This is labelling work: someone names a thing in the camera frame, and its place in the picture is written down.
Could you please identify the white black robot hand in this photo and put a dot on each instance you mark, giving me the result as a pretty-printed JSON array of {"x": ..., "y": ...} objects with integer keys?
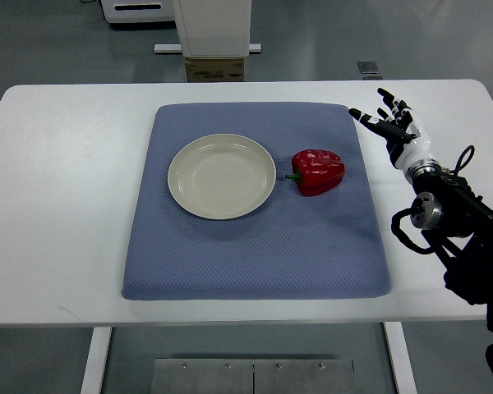
[{"x": 407, "y": 141}]

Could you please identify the red bell pepper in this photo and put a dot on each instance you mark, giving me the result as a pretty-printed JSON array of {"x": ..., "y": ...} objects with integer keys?
[{"x": 316, "y": 171}]

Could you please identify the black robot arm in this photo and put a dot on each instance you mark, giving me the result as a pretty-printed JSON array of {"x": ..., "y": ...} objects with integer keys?
[{"x": 447, "y": 219}]

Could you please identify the cream round plate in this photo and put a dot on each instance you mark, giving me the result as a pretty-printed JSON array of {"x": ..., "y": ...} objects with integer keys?
[{"x": 221, "y": 176}]

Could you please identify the metal floor plate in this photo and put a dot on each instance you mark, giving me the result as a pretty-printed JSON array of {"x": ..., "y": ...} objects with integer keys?
[{"x": 253, "y": 376}]

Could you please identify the white table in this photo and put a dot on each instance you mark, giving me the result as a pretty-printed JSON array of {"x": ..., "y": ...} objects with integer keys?
[{"x": 71, "y": 159}]

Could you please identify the grey floor socket cover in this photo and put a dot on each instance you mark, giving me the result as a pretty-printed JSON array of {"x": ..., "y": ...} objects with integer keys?
[{"x": 369, "y": 70}]

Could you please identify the blue-grey padded mat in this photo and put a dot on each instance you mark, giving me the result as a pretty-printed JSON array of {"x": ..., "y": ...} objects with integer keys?
[{"x": 291, "y": 248}]

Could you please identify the cardboard box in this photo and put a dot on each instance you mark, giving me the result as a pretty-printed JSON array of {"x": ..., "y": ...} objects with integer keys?
[{"x": 215, "y": 69}]

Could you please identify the white machine column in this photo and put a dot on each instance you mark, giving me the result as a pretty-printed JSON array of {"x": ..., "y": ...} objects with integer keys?
[{"x": 212, "y": 29}]

